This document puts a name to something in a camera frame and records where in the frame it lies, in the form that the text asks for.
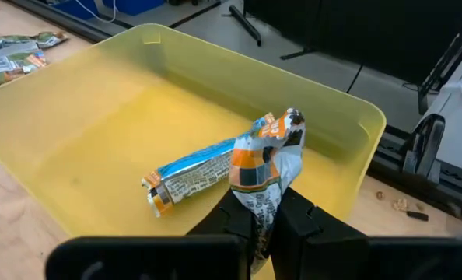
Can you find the large blue storage crate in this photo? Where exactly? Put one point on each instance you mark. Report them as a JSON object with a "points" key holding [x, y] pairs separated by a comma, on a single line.
{"points": [[137, 5]]}

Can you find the black partition panel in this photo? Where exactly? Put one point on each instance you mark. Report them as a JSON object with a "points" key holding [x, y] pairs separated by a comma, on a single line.
{"points": [[371, 31]]}

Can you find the yellow translucent plastic bin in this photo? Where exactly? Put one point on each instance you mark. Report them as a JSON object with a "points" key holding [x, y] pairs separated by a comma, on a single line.
{"points": [[99, 136]]}

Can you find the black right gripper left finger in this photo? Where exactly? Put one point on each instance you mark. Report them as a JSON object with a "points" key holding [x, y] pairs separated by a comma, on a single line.
{"points": [[227, 218]]}

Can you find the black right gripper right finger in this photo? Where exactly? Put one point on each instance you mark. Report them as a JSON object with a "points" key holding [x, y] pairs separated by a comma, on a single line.
{"points": [[305, 241]]}

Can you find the black curved bracket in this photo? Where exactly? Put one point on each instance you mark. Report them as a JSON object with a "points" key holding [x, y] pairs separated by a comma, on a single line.
{"points": [[435, 144]]}

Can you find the small black peg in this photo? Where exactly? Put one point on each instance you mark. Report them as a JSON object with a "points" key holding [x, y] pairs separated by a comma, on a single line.
{"points": [[417, 216]]}

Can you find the blue orange granola bar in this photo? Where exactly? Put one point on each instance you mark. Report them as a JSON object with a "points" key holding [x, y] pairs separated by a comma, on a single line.
{"points": [[192, 175], [262, 167]]}

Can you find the small brown crumb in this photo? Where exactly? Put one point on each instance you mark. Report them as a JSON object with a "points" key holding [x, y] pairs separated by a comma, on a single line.
{"points": [[401, 205]]}

